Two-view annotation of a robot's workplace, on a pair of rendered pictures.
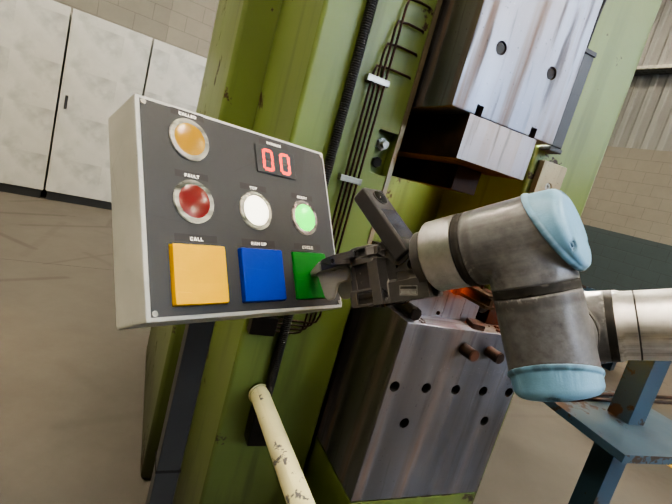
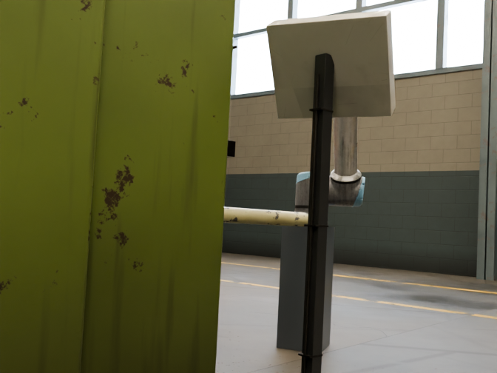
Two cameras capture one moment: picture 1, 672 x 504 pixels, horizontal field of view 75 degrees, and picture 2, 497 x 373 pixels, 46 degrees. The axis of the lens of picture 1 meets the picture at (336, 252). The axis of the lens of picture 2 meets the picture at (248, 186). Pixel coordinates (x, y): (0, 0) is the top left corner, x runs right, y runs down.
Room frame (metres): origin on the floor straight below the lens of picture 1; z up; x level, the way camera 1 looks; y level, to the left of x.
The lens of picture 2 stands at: (1.36, 1.69, 0.60)
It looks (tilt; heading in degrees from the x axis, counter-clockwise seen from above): 3 degrees up; 253
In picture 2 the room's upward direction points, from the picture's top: 3 degrees clockwise
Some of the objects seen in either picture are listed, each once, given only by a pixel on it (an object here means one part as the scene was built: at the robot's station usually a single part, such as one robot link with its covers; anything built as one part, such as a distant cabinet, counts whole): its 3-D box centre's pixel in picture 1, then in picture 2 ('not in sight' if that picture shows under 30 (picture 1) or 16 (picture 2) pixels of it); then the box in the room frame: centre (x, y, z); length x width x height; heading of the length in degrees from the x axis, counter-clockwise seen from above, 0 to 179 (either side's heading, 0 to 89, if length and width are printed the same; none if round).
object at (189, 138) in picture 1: (189, 139); not in sight; (0.58, 0.22, 1.16); 0.05 x 0.03 x 0.04; 115
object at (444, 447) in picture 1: (389, 359); not in sight; (1.22, -0.24, 0.69); 0.56 x 0.38 x 0.45; 25
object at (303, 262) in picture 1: (308, 276); not in sight; (0.68, 0.03, 1.00); 0.07 x 0.05 x 0.07; 140
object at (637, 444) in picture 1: (623, 421); not in sight; (1.07, -0.84, 0.76); 0.40 x 0.30 x 0.02; 111
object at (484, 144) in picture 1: (442, 144); not in sight; (1.18, -0.19, 1.32); 0.42 x 0.20 x 0.10; 25
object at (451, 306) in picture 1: (402, 273); not in sight; (1.18, -0.19, 0.96); 0.42 x 0.20 x 0.09; 25
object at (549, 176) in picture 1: (543, 193); not in sight; (1.24, -0.51, 1.27); 0.09 x 0.02 x 0.17; 115
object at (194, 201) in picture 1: (194, 201); not in sight; (0.55, 0.19, 1.09); 0.05 x 0.03 x 0.04; 115
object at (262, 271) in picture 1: (261, 275); not in sight; (0.60, 0.09, 1.01); 0.07 x 0.05 x 0.07; 140
